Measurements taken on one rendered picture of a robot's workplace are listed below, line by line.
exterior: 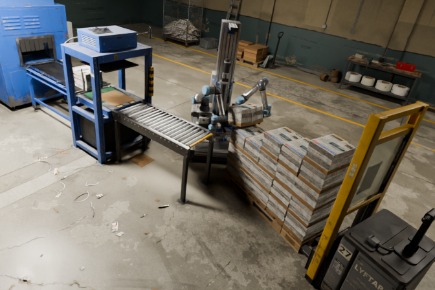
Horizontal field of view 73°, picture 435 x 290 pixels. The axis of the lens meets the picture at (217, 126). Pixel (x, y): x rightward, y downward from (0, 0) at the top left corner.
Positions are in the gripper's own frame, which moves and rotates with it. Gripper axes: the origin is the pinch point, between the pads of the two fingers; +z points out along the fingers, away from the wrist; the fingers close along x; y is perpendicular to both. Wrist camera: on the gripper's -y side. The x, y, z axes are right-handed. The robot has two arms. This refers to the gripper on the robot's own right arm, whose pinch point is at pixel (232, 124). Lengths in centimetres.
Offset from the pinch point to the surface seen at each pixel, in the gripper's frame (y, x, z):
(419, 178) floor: -119, -123, 292
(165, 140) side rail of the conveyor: -4, 6, -95
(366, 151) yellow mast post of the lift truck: 24, -199, -26
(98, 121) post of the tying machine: 12, 92, -148
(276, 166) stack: -29, -89, -6
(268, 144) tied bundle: -7, -76, -6
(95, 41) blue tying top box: 112, 90, -139
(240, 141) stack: -16.2, -25.7, -6.1
